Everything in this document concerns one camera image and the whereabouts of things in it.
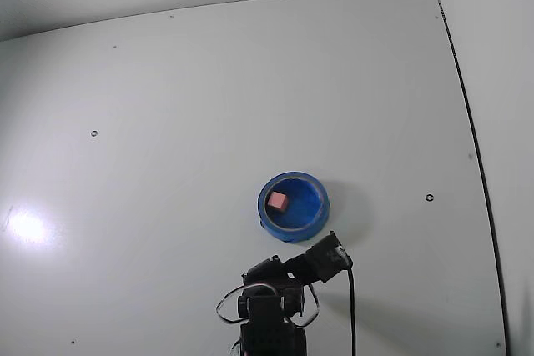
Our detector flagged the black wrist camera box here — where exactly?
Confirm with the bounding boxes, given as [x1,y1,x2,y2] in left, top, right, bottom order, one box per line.
[305,230,355,285]

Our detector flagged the small orange cube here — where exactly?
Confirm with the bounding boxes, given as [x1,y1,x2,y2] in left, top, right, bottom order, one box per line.
[268,191,289,212]

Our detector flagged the blue tape roll bin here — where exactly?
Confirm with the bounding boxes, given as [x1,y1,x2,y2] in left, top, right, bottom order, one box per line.
[256,171,331,243]

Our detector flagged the thin servo wire loop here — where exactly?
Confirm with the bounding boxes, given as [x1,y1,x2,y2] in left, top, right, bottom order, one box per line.
[214,283,252,326]
[290,283,321,328]

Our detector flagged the black camera cable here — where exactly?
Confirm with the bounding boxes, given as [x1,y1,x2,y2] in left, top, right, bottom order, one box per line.
[345,268,358,356]

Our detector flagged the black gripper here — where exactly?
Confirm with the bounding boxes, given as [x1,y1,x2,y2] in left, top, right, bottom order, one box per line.
[242,252,318,290]

